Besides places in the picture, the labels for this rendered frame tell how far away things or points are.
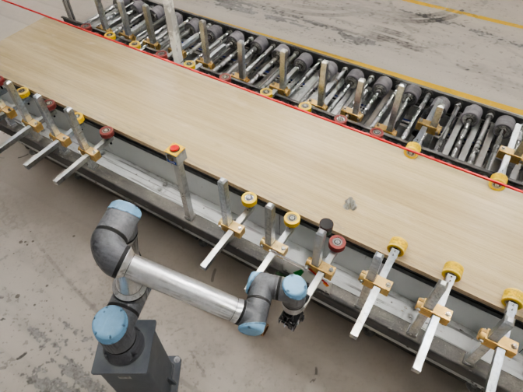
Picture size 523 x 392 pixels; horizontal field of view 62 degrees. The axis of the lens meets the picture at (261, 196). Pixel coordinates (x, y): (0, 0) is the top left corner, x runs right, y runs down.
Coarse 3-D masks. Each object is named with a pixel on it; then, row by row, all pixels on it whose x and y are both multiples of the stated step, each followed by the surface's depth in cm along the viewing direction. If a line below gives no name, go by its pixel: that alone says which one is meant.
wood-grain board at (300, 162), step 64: (0, 64) 302; (64, 64) 301; (128, 64) 300; (128, 128) 257; (192, 128) 256; (256, 128) 255; (320, 128) 254; (256, 192) 224; (320, 192) 223; (384, 192) 222; (448, 192) 222; (512, 192) 221; (384, 256) 200; (448, 256) 198; (512, 256) 197
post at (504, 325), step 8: (504, 320) 155; (512, 320) 154; (496, 328) 160; (504, 328) 157; (488, 336) 166; (496, 336) 163; (480, 344) 172; (472, 352) 178; (480, 352) 175; (472, 360) 182
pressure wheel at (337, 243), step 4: (332, 236) 204; (336, 236) 204; (340, 236) 204; (332, 240) 203; (336, 240) 202; (340, 240) 203; (344, 240) 203; (328, 244) 204; (332, 244) 202; (336, 244) 202; (340, 244) 202; (344, 244) 202; (332, 248) 201; (336, 248) 200; (340, 248) 200; (344, 248) 203; (336, 252) 202
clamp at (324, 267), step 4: (308, 260) 201; (308, 264) 200; (312, 264) 199; (320, 264) 199; (324, 264) 199; (328, 264) 199; (312, 268) 200; (316, 268) 198; (320, 268) 198; (324, 268) 198; (328, 268) 198; (316, 272) 201; (324, 272) 197; (328, 272) 196; (332, 272) 196; (324, 276) 199; (328, 276) 197; (332, 276) 199
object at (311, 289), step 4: (332, 252) 204; (328, 256) 203; (332, 256) 203; (328, 260) 202; (332, 260) 203; (320, 272) 198; (316, 276) 196; (320, 276) 196; (316, 280) 195; (320, 280) 195; (312, 284) 194; (316, 284) 194; (308, 288) 193; (312, 288) 193; (316, 288) 194; (308, 292) 191; (312, 292) 191; (308, 300) 189
